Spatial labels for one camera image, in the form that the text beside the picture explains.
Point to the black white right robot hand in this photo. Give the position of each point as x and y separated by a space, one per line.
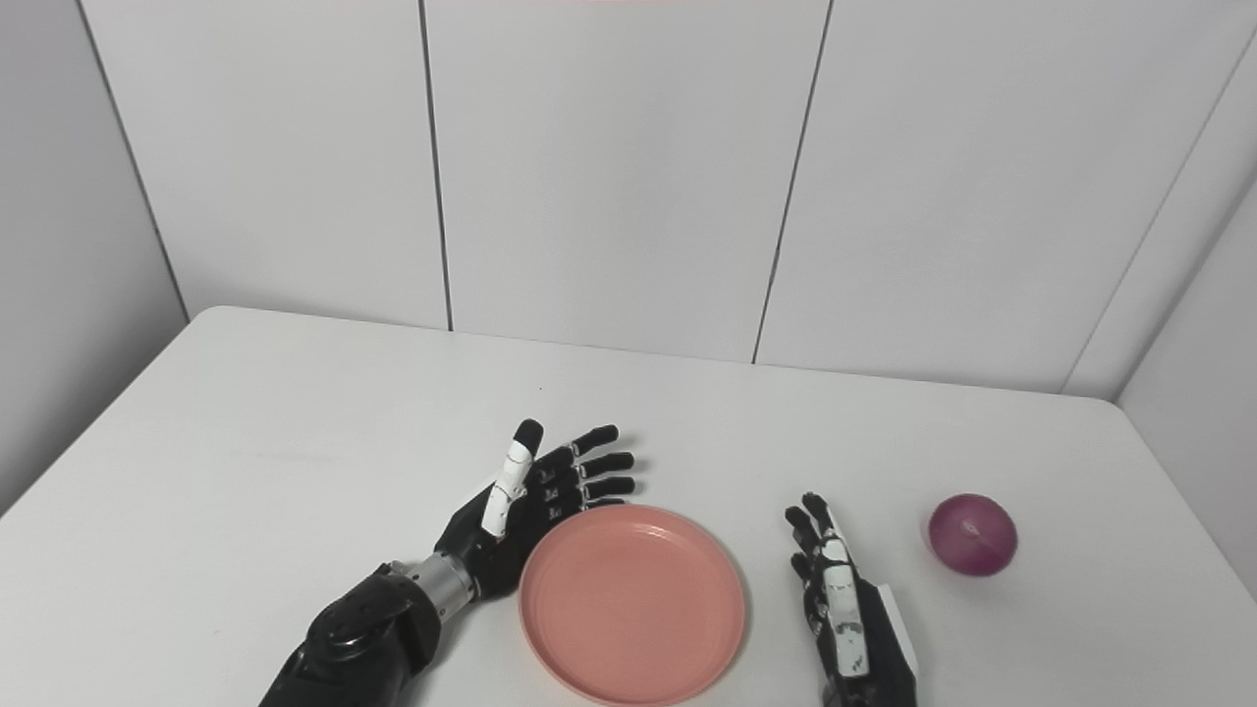
864 648

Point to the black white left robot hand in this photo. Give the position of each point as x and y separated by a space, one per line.
491 550

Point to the pink round plate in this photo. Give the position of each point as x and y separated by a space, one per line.
633 609

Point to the purple red onion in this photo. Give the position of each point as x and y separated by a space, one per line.
972 535

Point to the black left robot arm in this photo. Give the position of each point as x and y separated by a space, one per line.
363 638

